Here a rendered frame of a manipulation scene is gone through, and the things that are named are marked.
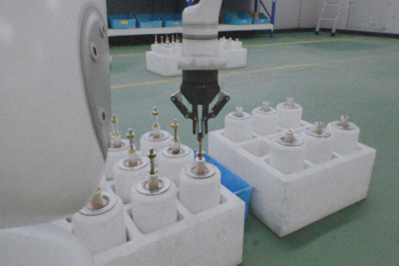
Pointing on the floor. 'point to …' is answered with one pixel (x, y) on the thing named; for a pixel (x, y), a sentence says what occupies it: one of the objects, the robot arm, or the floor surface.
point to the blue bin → (231, 181)
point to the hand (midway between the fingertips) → (199, 128)
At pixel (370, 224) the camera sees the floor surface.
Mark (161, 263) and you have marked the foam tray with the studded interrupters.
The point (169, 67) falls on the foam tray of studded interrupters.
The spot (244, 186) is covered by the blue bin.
